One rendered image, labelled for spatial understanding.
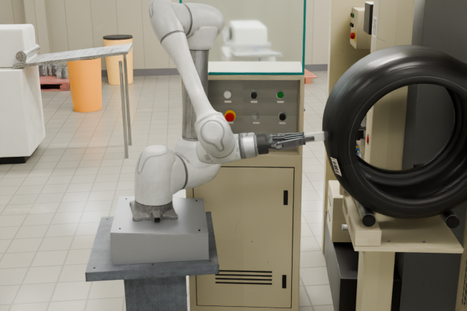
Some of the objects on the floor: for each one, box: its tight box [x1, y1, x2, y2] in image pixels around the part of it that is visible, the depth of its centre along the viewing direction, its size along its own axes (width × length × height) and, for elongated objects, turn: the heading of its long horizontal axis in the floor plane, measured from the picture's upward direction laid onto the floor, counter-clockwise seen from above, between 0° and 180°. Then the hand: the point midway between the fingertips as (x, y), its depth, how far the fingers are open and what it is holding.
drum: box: [103, 35, 133, 85], centre depth 888 cm, size 45×45×72 cm
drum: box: [67, 58, 102, 112], centre depth 725 cm, size 43×43×69 cm
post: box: [356, 0, 418, 311], centre depth 227 cm, size 13×13×250 cm
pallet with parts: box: [38, 64, 70, 92], centre depth 869 cm, size 107×74×30 cm
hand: (314, 137), depth 200 cm, fingers closed
